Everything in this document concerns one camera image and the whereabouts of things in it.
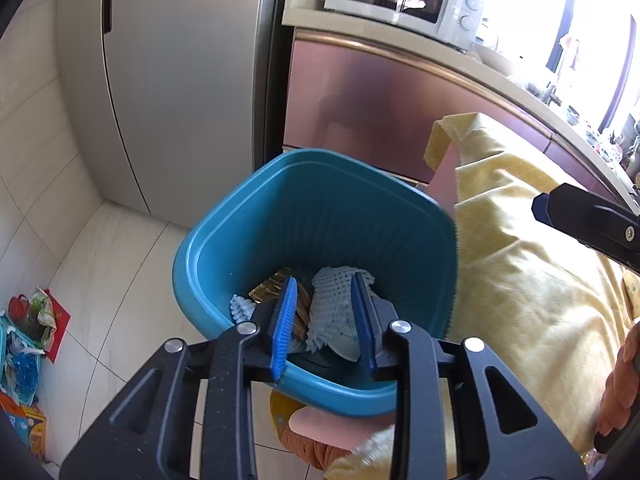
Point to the blue plastic trash bin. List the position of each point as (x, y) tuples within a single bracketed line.
[(325, 200)]

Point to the red bag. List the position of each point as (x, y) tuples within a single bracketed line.
[(57, 322)]

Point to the person's right hand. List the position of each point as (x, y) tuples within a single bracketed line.
[(622, 385)]

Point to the group of small kitchenware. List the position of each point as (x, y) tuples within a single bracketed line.
[(590, 130)]

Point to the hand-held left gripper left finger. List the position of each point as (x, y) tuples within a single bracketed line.
[(285, 320)]

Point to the silver refrigerator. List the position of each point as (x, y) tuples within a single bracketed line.
[(175, 85)]

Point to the pink pad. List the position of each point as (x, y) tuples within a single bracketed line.
[(340, 425)]

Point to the small white foam net piece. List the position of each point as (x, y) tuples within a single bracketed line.
[(241, 310)]

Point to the printed cardboard box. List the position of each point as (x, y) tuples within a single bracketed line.
[(30, 425)]

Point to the yellow patterned tablecloth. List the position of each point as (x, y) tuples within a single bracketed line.
[(525, 285)]

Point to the white foam fruit net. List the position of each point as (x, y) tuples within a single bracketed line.
[(330, 290)]

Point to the gold foil wrapper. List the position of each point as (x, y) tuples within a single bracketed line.
[(270, 287)]

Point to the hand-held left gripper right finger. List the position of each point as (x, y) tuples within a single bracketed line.
[(361, 320)]

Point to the pink kitchen cabinet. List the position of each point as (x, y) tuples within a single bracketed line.
[(360, 100)]

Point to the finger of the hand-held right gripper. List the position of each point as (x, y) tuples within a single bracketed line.
[(600, 225)]

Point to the orange cushion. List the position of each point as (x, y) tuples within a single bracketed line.
[(305, 452)]

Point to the white bowl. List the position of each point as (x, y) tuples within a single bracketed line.
[(492, 60)]

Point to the clear plastic bag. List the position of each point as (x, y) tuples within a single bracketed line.
[(40, 317)]

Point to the teal plastic basket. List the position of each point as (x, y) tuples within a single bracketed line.
[(22, 395)]

